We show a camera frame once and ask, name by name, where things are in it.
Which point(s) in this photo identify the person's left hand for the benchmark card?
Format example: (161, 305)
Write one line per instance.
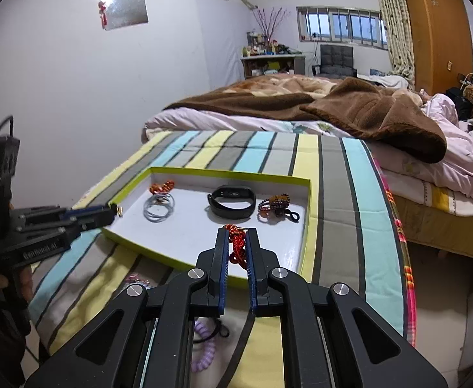
(25, 281)

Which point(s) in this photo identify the black office chair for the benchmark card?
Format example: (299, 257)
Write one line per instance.
(336, 62)

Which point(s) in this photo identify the orange wooden wardrobe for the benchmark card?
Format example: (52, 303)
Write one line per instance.
(442, 43)

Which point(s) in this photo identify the pink blossom branches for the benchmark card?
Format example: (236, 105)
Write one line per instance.
(269, 20)

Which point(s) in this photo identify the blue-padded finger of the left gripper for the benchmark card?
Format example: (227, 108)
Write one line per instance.
(98, 215)

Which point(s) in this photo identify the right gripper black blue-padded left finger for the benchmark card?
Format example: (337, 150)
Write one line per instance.
(144, 337)

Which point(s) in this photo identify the black fitness band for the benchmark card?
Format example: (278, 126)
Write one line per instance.
(232, 202)

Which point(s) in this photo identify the floral patterned curtain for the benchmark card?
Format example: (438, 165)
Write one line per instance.
(395, 15)

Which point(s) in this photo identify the barred window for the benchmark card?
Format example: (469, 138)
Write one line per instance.
(342, 25)

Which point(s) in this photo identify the lime green shallow tray box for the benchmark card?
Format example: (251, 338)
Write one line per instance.
(177, 237)

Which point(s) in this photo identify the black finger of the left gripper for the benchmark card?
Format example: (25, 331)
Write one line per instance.
(72, 229)

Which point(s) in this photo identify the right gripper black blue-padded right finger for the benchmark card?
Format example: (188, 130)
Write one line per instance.
(330, 336)

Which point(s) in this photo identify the red hanging knot ornament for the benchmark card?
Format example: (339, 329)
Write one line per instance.
(103, 14)

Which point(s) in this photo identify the striped quilt cover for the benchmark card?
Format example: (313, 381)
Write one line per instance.
(354, 237)

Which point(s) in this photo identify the cluttered grey desk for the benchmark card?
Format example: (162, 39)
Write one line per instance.
(264, 64)

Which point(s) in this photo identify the black elastic with teal bead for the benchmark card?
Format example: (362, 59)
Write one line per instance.
(205, 334)

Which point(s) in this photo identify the silver wall poster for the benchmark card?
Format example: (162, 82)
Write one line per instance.
(123, 13)

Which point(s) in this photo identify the brown fleece blanket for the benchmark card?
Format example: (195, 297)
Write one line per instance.
(373, 113)

